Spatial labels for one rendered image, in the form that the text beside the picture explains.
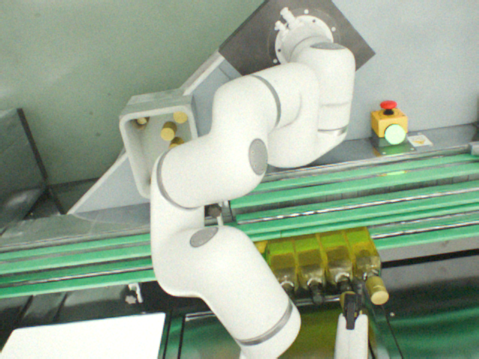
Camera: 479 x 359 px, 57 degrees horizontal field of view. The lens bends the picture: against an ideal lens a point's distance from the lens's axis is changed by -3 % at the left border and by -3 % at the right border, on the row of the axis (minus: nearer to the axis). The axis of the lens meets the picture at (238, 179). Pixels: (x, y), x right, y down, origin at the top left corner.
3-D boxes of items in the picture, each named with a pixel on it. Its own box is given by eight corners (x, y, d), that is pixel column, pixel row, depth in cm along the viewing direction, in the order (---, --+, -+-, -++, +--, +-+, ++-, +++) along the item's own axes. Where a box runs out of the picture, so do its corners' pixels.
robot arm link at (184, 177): (211, 91, 65) (133, 118, 55) (281, 57, 56) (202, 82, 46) (246, 178, 67) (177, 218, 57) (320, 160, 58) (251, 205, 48)
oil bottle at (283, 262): (268, 240, 113) (275, 298, 94) (265, 221, 111) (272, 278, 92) (290, 237, 113) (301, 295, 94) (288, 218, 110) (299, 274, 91)
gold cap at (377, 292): (371, 292, 91) (376, 307, 87) (361, 282, 89) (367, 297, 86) (385, 283, 90) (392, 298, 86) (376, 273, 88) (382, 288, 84)
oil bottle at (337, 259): (313, 233, 112) (329, 290, 93) (312, 214, 110) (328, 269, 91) (336, 229, 112) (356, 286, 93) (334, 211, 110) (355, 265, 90)
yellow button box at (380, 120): (370, 136, 114) (379, 147, 108) (370, 108, 111) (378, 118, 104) (397, 132, 114) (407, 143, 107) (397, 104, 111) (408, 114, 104)
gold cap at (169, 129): (161, 122, 110) (158, 129, 106) (175, 120, 110) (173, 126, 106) (165, 135, 112) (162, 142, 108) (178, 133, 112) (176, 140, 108)
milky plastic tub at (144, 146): (147, 185, 120) (141, 200, 112) (124, 105, 110) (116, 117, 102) (210, 175, 119) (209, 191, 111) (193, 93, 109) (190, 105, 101)
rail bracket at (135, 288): (139, 281, 120) (129, 317, 108) (132, 261, 117) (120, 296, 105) (153, 280, 119) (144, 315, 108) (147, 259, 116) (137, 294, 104)
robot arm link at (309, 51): (343, 31, 82) (365, 49, 67) (336, 99, 88) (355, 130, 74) (290, 30, 82) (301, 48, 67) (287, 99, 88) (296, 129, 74)
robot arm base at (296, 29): (254, 31, 97) (257, 46, 83) (300, -9, 93) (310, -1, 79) (299, 84, 102) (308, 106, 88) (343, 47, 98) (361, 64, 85)
